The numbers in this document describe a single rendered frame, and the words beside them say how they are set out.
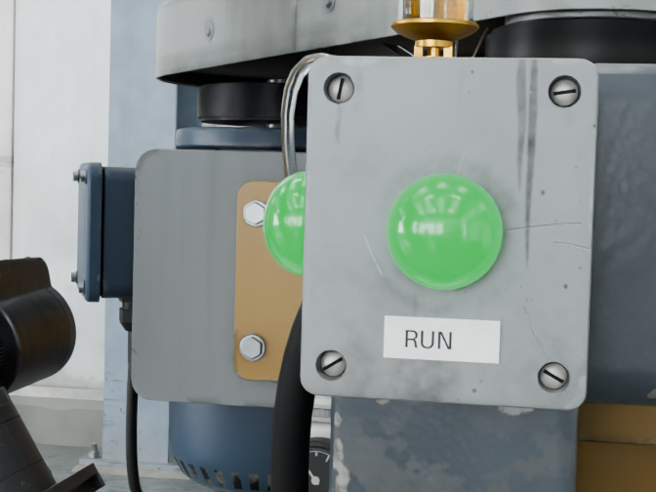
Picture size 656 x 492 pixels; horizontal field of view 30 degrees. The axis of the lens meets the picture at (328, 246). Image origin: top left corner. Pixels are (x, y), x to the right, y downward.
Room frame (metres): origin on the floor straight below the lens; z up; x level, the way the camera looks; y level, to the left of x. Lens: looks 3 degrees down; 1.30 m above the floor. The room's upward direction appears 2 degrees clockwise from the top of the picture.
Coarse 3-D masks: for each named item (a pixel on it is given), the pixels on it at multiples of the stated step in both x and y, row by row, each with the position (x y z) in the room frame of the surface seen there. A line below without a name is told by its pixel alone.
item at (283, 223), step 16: (304, 176) 0.34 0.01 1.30; (272, 192) 0.34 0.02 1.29; (288, 192) 0.34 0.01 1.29; (304, 192) 0.33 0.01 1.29; (272, 208) 0.34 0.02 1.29; (288, 208) 0.33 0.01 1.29; (304, 208) 0.33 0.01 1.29; (272, 224) 0.34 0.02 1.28; (288, 224) 0.33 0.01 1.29; (304, 224) 0.33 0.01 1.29; (272, 240) 0.34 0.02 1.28; (288, 240) 0.33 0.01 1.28; (272, 256) 0.34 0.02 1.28; (288, 256) 0.34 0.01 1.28
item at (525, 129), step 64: (320, 64) 0.32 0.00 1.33; (384, 64) 0.32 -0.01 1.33; (448, 64) 0.32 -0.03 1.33; (512, 64) 0.31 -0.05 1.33; (576, 64) 0.31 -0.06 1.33; (320, 128) 0.32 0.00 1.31; (384, 128) 0.32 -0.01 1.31; (448, 128) 0.32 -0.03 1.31; (512, 128) 0.31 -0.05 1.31; (576, 128) 0.31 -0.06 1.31; (320, 192) 0.32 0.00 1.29; (384, 192) 0.32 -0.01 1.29; (512, 192) 0.31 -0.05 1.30; (576, 192) 0.31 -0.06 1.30; (320, 256) 0.32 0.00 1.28; (384, 256) 0.32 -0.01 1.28; (512, 256) 0.31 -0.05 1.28; (576, 256) 0.31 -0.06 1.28; (320, 320) 0.32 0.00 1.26; (384, 320) 0.32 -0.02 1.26; (512, 320) 0.31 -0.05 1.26; (576, 320) 0.31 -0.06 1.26; (320, 384) 0.32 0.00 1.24; (384, 384) 0.32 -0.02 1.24; (448, 384) 0.32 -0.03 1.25; (512, 384) 0.31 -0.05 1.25; (576, 384) 0.31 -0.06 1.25
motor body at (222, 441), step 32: (192, 128) 0.83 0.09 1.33; (224, 128) 0.81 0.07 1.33; (256, 128) 0.80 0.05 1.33; (192, 416) 0.82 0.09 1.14; (224, 416) 0.81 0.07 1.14; (256, 416) 0.80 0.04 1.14; (192, 448) 0.82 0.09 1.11; (224, 448) 0.81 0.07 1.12; (256, 448) 0.80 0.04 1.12; (224, 480) 0.81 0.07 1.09; (256, 480) 0.80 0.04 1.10
